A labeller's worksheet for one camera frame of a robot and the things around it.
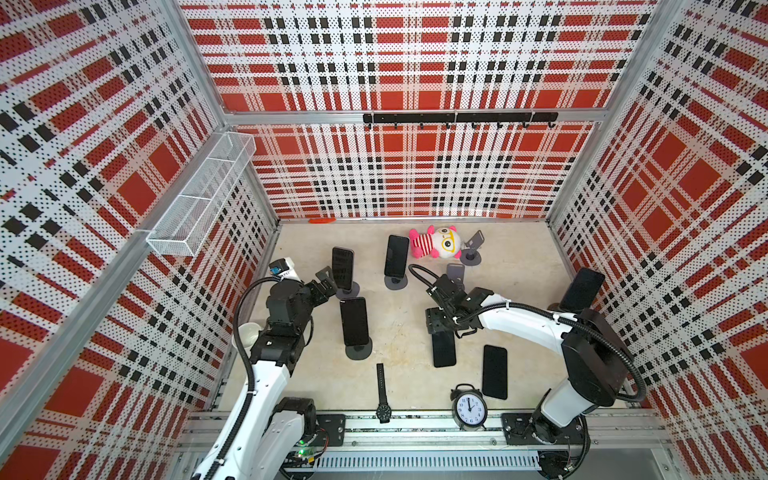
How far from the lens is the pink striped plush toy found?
107 centimetres

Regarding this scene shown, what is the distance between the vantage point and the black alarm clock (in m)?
0.74

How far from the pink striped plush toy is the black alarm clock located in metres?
0.46
